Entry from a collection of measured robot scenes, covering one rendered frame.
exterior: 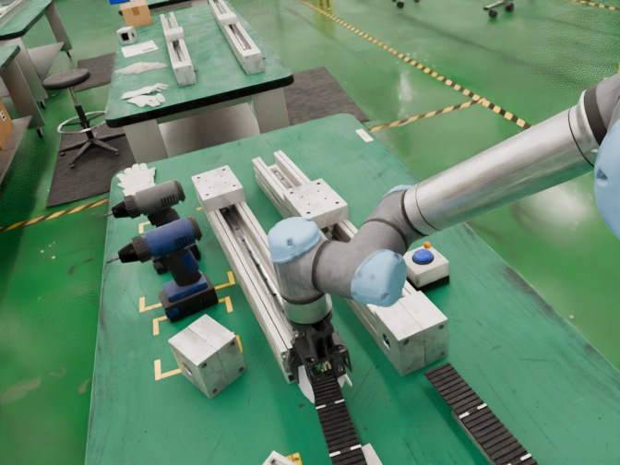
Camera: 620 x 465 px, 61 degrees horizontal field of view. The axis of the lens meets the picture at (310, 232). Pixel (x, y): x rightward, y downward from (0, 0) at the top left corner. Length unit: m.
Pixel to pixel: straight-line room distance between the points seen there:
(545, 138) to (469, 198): 0.12
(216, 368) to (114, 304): 0.43
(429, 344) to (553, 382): 0.21
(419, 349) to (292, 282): 0.32
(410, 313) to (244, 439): 0.36
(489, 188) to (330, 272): 0.23
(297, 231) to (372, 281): 0.13
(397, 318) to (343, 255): 0.30
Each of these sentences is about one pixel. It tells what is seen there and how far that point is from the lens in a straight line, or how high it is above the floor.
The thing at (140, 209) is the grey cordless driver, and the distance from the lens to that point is 1.32.
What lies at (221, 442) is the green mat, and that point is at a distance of 0.99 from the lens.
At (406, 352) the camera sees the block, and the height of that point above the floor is 0.84.
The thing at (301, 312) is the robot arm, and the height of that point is 1.03.
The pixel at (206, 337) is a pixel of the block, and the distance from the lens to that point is 1.03.
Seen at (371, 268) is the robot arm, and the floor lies 1.13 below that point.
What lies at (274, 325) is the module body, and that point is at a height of 0.86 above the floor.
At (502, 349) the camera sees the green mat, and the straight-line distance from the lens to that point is 1.06.
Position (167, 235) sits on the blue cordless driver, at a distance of 1.13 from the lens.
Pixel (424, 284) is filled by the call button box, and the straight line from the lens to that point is 1.15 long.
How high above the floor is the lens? 1.55
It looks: 34 degrees down
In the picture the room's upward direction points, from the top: 11 degrees counter-clockwise
